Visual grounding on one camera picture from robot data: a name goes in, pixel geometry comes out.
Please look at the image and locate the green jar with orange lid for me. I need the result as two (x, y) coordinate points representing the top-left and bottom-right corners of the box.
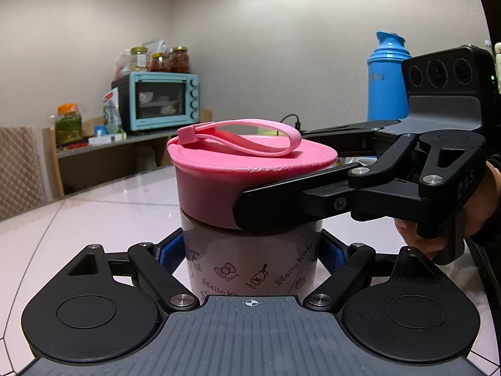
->
(55, 104), (84, 145)

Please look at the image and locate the green and white snack bag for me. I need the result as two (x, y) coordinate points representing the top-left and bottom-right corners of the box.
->
(102, 88), (124, 134)

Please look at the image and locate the person's right hand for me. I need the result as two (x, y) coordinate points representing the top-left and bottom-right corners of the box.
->
(393, 160), (501, 261)

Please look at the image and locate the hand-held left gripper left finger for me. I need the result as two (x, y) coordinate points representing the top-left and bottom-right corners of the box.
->
(59, 232), (201, 311)

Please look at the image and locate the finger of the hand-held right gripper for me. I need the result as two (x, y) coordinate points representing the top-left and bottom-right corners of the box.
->
(233, 133), (458, 237)
(301, 118), (410, 157)

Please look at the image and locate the gold-lidded glass jar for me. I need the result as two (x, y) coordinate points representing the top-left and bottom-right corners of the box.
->
(129, 47), (149, 72)

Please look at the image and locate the white and green flat box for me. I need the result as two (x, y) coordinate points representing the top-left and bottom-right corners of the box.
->
(88, 133), (128, 146)

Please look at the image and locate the tall red-filled glass jar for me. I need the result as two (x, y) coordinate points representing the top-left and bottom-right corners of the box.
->
(171, 47), (191, 73)

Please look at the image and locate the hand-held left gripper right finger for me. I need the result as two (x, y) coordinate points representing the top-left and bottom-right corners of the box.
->
(303, 231), (439, 310)

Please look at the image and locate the wooden shelf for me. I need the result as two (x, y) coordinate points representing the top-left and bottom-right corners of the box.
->
(49, 109), (212, 198)

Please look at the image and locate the blue thermos flask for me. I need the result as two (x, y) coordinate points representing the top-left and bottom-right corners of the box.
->
(367, 31), (411, 123)

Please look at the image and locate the pink bottle cap with strap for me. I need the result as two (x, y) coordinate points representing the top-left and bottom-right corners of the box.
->
(167, 118), (338, 236)

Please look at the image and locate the white paper bag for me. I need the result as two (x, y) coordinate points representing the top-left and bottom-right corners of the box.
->
(142, 39), (167, 55)

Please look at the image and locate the teal toaster oven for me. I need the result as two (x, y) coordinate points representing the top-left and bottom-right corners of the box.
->
(111, 71), (201, 133)

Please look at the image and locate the pink printed thermos bottle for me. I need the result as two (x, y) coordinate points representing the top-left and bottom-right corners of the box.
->
(181, 207), (323, 303)

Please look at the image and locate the small red-filled glass jar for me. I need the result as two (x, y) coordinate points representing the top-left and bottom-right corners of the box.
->
(151, 53), (172, 73)

